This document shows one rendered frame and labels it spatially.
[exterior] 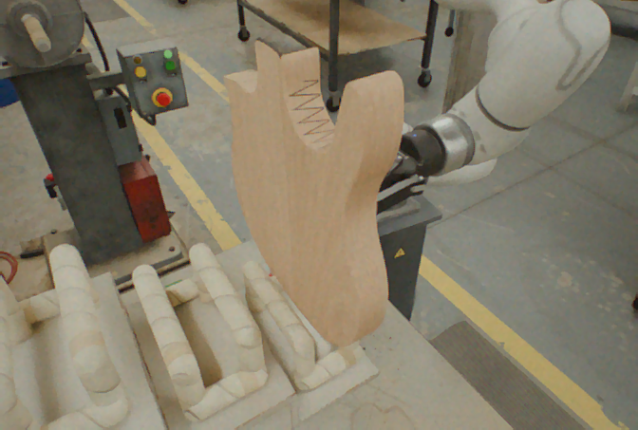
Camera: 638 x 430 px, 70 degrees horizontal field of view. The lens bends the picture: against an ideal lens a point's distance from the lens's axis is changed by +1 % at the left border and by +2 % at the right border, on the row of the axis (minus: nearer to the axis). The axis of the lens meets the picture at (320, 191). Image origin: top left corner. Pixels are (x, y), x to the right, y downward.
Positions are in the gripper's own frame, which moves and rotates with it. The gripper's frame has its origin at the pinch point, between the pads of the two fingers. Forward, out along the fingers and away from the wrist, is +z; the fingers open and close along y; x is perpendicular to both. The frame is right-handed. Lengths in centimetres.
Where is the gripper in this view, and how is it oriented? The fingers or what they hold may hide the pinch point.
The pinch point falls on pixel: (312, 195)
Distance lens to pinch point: 61.8
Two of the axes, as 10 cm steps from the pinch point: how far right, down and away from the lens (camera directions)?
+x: -0.1, -7.9, -6.1
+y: -5.3, -5.1, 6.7
